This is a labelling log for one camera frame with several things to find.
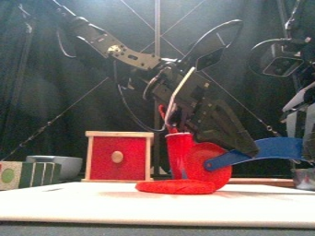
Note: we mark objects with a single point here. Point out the green striped toy box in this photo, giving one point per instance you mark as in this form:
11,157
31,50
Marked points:
29,175

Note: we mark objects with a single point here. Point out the wooden board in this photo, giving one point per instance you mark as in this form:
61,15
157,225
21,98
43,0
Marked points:
262,182

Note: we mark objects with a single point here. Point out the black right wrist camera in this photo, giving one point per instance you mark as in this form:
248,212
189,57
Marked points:
281,61

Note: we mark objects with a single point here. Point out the wooden box with red front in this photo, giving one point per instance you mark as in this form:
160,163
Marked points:
118,156

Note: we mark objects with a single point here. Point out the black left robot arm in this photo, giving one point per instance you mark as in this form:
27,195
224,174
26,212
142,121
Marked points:
102,43

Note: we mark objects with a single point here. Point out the grey bowl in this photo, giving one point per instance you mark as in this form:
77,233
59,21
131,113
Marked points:
66,164

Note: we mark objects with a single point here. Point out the white cutting board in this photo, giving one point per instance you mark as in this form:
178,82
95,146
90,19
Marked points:
156,206

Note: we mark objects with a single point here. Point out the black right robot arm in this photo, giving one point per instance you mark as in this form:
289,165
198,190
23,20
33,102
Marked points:
300,15

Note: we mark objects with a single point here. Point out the red plastic cup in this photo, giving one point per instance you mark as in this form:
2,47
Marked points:
178,153

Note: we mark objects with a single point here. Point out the metal frame pole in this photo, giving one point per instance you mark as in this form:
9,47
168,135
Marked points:
158,30

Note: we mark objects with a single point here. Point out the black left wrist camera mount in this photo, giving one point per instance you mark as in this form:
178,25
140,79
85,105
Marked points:
213,43

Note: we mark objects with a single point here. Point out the silver metal cup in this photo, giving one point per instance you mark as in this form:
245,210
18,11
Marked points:
306,179

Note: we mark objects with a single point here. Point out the red flat round plate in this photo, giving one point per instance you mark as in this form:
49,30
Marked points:
177,186

